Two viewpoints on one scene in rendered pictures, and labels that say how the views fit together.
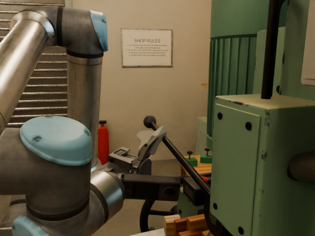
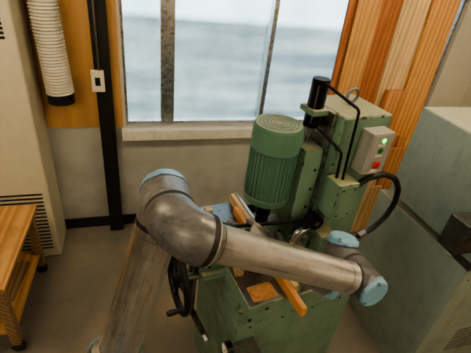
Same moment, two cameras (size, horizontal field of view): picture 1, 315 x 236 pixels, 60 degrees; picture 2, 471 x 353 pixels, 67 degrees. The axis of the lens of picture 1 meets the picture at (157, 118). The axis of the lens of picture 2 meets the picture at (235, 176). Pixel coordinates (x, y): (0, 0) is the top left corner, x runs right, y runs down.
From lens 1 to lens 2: 1.36 m
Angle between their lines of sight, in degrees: 91
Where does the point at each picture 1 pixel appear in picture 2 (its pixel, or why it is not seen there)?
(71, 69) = not seen: hidden behind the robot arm
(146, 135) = (255, 230)
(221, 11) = (292, 146)
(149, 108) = not seen: outside the picture
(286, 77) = (333, 169)
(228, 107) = (347, 188)
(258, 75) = (305, 167)
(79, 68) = not seen: hidden behind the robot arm
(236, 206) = (345, 209)
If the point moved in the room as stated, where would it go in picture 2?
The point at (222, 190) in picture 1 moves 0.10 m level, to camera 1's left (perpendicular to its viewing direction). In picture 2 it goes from (340, 209) to (350, 227)
